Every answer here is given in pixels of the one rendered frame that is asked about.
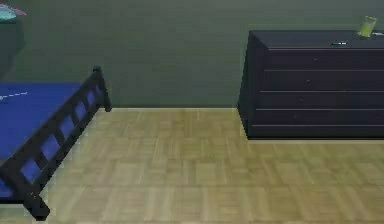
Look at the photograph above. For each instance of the black chest of drawers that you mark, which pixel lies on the black chest of drawers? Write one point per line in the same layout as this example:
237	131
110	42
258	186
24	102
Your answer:
320	93

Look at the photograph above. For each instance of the small black flat device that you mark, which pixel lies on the small black flat device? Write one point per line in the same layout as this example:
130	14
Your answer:
339	43

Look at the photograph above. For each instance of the yellow-green box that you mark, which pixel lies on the yellow-green box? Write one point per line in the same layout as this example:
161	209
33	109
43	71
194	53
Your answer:
367	26

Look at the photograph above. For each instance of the small white flat object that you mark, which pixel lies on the small white flat object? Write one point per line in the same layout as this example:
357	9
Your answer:
378	33

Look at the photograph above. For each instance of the blue bed with black frame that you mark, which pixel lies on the blue bed with black frame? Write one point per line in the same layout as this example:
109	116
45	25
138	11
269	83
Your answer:
30	113

